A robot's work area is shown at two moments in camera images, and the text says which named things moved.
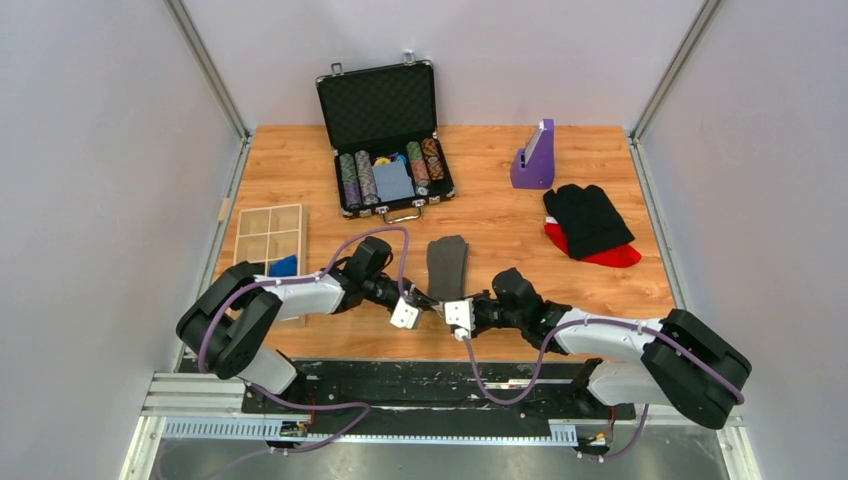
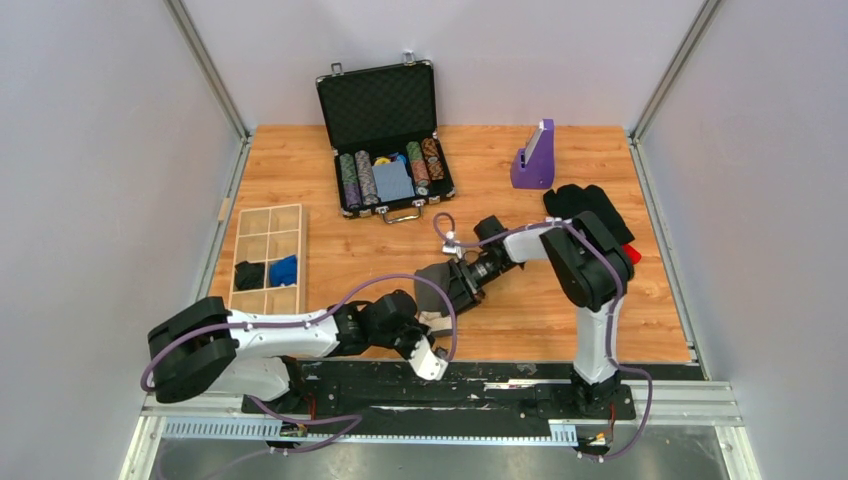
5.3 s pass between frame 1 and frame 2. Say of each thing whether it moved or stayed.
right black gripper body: moved
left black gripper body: moved
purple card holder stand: stayed
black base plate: stayed
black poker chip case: stayed
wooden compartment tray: stayed
